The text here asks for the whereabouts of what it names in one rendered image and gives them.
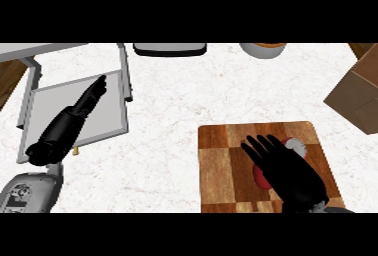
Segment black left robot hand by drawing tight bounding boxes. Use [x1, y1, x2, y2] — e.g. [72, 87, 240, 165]
[24, 74, 108, 167]

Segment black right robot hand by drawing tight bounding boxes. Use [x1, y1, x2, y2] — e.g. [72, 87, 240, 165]
[240, 134, 331, 214]

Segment red tomato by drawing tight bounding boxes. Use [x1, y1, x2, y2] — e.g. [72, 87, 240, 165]
[252, 136, 311, 192]

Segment wooden checkered cutting board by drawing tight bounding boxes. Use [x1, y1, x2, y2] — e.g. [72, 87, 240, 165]
[197, 120, 348, 214]

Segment brown cardboard box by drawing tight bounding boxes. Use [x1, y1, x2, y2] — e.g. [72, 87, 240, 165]
[323, 42, 378, 136]

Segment grey drawer front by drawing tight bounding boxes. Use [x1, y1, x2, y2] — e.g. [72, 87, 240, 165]
[15, 69, 132, 165]

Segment grey open drawer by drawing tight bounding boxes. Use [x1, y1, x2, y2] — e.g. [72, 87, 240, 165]
[17, 42, 135, 130]

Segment pale grey slab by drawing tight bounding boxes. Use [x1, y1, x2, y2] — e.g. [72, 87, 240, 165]
[0, 42, 91, 64]

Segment grey black-rimmed appliance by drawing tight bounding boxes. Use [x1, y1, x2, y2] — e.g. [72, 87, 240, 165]
[132, 42, 209, 58]

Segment grey round pot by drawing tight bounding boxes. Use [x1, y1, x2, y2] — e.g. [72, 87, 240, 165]
[238, 42, 289, 60]

